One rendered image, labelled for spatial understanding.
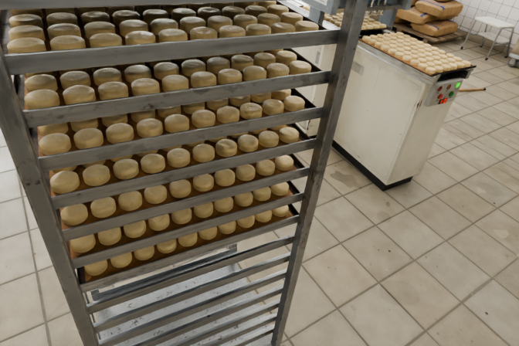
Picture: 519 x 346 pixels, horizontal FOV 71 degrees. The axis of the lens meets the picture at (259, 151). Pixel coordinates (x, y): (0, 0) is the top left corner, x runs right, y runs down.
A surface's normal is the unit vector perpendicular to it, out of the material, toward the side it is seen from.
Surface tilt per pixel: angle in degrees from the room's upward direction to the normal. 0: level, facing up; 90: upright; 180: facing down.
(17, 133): 90
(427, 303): 0
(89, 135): 0
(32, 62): 90
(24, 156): 90
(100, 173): 0
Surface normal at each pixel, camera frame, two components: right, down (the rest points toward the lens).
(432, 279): 0.09, -0.81
